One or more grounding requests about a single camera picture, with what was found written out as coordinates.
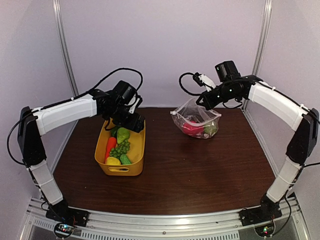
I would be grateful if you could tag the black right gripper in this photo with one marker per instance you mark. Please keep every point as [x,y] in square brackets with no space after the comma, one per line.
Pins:
[209,103]

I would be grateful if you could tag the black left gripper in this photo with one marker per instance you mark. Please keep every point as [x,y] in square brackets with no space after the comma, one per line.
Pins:
[134,124]

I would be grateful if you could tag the clear zip top bag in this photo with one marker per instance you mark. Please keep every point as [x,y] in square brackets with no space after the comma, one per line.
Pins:
[196,115]

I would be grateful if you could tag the light green toy lettuce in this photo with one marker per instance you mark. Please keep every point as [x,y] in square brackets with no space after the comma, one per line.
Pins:
[120,133]

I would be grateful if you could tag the red toy apple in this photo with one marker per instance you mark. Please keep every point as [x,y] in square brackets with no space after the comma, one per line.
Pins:
[192,130]

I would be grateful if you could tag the green toy cabbage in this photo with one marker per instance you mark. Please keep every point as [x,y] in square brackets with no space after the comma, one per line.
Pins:
[210,129]

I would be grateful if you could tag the green toy grapes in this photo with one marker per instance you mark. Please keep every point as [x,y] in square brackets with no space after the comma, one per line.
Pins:
[120,149]

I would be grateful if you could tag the green toy broccoli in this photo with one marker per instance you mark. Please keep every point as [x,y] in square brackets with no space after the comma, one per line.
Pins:
[124,159]

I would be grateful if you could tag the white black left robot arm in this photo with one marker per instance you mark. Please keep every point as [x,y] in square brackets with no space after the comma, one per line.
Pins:
[36,123]

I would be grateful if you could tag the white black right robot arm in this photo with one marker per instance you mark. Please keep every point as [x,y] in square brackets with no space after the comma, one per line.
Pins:
[303,122]

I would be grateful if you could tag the orange toy carrot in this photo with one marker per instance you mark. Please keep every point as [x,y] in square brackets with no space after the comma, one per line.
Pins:
[111,143]

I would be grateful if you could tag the yellow plastic basket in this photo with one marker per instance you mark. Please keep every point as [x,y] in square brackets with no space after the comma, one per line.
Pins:
[135,154]

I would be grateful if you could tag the yellow toy lemon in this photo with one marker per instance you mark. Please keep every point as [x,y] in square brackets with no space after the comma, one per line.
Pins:
[112,161]

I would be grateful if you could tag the left controller board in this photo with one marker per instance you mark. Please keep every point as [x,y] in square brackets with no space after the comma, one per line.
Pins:
[63,230]

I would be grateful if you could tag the controller board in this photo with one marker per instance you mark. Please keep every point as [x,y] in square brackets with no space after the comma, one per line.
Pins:
[265,230]
[63,230]

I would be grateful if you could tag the right controller board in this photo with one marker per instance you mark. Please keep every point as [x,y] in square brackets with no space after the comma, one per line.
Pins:
[265,230]

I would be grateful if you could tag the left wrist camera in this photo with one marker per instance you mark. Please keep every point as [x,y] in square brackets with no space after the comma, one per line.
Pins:
[137,101]

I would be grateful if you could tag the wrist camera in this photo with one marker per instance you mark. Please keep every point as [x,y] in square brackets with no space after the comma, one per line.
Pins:
[137,101]
[204,81]

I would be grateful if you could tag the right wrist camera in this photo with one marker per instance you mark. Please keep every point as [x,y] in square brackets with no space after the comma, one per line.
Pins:
[204,81]

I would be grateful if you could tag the right aluminium frame post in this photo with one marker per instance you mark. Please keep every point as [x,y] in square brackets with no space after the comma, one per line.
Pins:
[264,32]

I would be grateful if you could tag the aluminium frame post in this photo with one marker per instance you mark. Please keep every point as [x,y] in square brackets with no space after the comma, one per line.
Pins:
[64,47]
[264,32]

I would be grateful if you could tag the left aluminium frame post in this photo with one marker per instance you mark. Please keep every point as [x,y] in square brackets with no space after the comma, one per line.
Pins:
[64,47]

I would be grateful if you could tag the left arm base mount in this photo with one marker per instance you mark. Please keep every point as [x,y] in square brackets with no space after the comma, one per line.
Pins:
[64,214]

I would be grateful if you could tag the aluminium front rail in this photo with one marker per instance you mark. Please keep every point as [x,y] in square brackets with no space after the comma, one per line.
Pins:
[223,225]

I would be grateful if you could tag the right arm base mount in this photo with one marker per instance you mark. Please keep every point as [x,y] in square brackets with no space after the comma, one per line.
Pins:
[259,214]

